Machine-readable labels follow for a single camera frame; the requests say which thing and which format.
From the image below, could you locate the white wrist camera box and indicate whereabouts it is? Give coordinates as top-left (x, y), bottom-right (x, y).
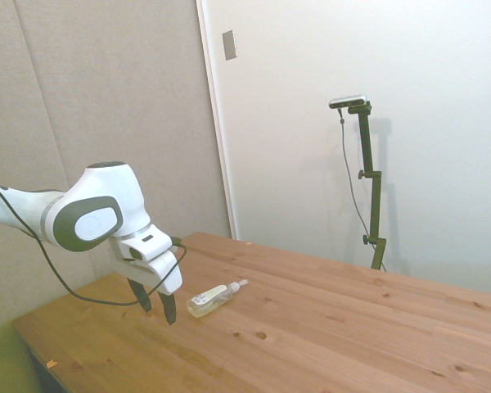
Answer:
top-left (119, 228), bottom-right (176, 264)

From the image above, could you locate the grey camera cable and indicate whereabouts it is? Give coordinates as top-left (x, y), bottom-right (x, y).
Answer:
top-left (338, 107), bottom-right (388, 273)

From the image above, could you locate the silver exterior camera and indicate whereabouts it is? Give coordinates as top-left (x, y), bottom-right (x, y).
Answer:
top-left (328, 94), bottom-right (370, 111)

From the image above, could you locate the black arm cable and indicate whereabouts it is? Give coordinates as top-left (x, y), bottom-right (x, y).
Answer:
top-left (0, 178), bottom-right (187, 306)

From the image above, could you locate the grey wall plate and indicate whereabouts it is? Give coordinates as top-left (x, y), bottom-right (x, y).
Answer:
top-left (221, 29), bottom-right (238, 62)

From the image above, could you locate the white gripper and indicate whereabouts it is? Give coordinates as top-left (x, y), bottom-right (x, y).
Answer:
top-left (107, 238), bottom-right (184, 327)

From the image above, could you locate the white door trim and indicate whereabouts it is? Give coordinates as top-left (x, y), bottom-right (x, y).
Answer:
top-left (196, 0), bottom-right (239, 241)

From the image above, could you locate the clear sanitizer pump bottle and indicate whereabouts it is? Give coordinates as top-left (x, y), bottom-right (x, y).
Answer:
top-left (185, 278), bottom-right (250, 318)

